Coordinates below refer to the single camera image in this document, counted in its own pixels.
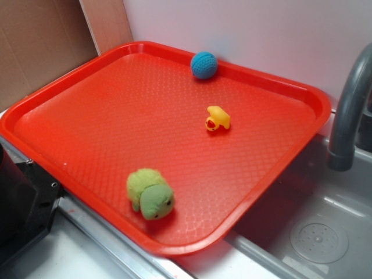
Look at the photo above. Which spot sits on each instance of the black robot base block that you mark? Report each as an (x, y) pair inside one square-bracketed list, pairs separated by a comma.
[(29, 196)]

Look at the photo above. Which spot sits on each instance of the grey toy faucet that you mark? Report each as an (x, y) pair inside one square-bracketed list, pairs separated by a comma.
[(352, 122)]

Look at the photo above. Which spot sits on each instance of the blue textured ball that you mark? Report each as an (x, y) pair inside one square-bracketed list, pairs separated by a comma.
[(204, 65)]

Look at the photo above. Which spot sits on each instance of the grey toy sink basin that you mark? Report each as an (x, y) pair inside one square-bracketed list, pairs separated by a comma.
[(312, 222)]

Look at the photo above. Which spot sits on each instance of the yellow rubber duck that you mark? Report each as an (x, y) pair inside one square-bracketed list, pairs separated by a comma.
[(217, 117)]

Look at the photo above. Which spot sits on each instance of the brown cardboard panel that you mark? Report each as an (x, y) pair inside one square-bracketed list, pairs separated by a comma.
[(43, 40)]

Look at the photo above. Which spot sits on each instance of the green plush turtle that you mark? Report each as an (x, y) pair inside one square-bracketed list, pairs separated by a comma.
[(150, 194)]

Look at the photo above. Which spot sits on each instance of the red plastic tray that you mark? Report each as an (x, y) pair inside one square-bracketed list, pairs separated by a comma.
[(138, 106)]

